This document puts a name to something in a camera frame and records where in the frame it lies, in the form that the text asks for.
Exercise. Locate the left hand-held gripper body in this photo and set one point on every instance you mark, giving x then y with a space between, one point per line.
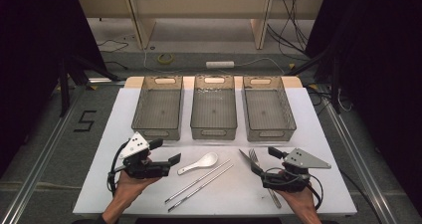
134 144

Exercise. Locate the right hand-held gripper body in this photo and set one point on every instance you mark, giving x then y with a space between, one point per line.
303 160

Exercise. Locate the metal fork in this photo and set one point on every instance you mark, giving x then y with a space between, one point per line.
253 155

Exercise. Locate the white ceramic spoon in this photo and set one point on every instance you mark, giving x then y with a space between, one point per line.
205 160

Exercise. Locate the metal chopstick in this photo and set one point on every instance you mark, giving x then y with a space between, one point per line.
202 187
199 180

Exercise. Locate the smoky clear plastic bin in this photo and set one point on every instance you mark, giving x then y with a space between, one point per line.
158 109
268 109
214 109

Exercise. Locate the person's right hand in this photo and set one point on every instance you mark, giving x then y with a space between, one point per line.
300 199

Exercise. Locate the person's left hand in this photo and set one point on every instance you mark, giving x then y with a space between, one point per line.
127 185

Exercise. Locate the white table mat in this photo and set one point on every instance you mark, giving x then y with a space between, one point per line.
232 190

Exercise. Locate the black metal stand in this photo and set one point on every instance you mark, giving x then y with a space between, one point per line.
335 84
64 84

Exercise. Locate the yellow tape roll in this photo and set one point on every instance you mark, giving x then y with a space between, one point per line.
165 58

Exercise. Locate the white power strip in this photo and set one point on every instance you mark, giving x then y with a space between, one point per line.
219 64

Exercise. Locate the black curtain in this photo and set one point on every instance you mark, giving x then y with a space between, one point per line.
381 68
33 51

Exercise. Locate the pale wooden shelf unit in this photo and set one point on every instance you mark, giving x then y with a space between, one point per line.
199 5

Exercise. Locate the aluminium floor rail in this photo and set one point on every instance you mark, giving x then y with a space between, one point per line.
358 164
36 171

